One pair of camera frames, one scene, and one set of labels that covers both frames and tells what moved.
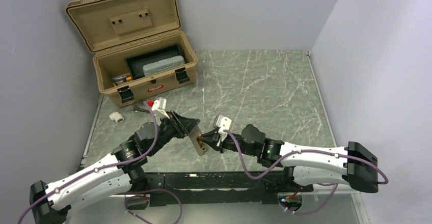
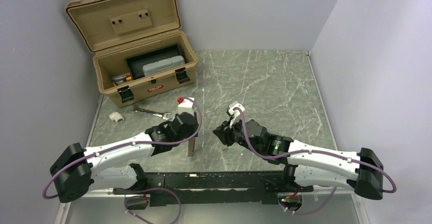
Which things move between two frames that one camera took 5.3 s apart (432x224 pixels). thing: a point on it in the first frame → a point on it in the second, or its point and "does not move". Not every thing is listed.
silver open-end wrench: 137,109 does not move
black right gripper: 213,139 → 224,132
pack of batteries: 122,78 does not move
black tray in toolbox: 134,64 does not move
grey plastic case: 163,65 does not move
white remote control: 201,148 → 191,147
